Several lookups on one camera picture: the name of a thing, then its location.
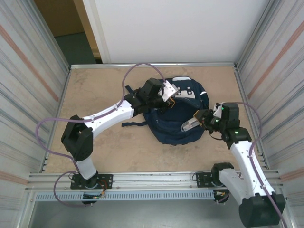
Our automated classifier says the aluminium mounting rail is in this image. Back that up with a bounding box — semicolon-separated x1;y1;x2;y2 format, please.
28;170;285;190

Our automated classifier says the grey slotted cable duct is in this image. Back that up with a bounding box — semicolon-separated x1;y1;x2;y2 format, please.
35;191;216;201

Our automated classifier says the aluminium table edge bar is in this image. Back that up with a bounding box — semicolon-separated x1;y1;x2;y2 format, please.
69;62;239;71

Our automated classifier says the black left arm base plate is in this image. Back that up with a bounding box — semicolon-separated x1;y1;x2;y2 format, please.
70;173;114;190

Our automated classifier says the navy blue backpack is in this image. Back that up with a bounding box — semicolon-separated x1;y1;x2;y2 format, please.
121;76;209;146

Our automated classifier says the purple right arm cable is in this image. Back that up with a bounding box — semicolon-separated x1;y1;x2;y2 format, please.
223;102;289;228

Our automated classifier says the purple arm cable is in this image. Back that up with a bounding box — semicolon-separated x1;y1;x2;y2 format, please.
35;63;167;209
223;102;289;228

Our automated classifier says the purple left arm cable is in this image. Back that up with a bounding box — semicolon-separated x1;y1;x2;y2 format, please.
35;63;167;209

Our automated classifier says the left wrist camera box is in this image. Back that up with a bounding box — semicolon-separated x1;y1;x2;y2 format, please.
161;80;179;103

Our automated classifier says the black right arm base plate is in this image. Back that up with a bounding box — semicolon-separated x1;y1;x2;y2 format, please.
194;172;238;188

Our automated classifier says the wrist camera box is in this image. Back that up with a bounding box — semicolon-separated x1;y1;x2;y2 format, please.
161;80;179;103
212;102;226;117

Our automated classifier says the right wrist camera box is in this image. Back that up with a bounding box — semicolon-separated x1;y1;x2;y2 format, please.
212;102;226;117

